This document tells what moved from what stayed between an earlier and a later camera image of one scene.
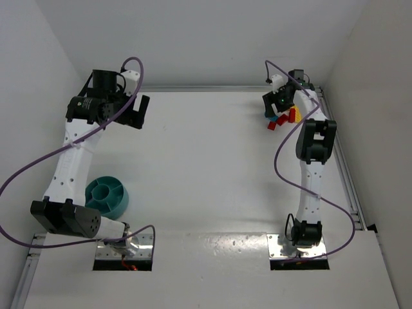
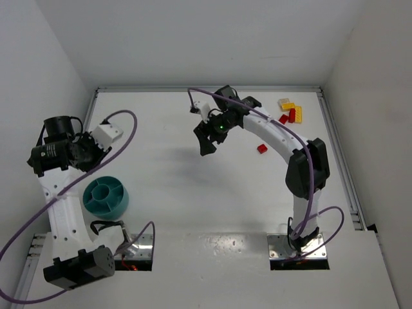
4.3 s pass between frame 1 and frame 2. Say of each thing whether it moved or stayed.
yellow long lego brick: stayed
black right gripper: moved
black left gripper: moved
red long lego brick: stayed
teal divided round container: stayed
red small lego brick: stayed
